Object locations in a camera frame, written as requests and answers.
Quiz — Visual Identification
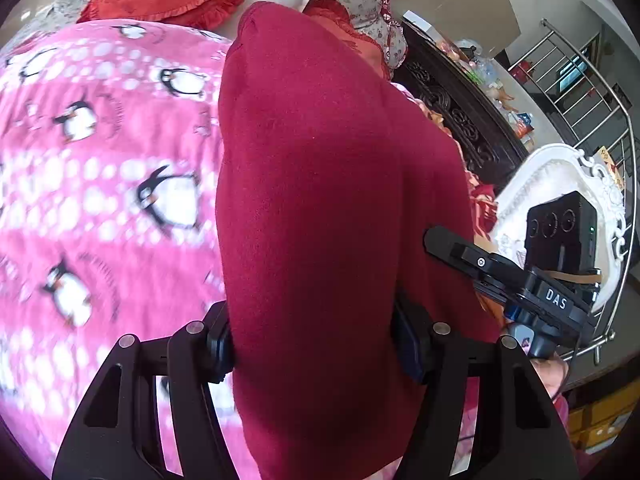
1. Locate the dark red fleece garment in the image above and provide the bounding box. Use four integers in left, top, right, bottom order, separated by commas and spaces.
216, 2, 499, 479

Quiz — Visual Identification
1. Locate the person's right hand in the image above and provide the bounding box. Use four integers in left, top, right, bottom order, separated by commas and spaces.
530, 354, 568, 400

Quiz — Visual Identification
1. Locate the orange red patterned blanket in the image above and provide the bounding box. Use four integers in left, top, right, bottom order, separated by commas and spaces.
393, 82, 506, 327

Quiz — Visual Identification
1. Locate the white ornate chair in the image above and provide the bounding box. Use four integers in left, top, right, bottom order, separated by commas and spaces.
490, 143, 627, 312

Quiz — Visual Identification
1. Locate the dark carved wooden headboard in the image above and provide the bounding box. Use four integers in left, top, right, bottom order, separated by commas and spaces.
394, 21, 528, 192

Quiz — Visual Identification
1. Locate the metal stair railing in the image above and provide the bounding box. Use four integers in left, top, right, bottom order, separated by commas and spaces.
509, 18, 639, 363

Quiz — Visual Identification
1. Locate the pink penguin blanket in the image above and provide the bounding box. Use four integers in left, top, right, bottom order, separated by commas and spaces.
0, 18, 476, 480

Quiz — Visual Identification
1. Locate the right red heart pillow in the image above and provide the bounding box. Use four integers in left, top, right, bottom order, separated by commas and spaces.
303, 0, 390, 80

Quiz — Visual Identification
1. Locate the black camera box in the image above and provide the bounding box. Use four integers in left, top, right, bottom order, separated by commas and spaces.
525, 191, 602, 285

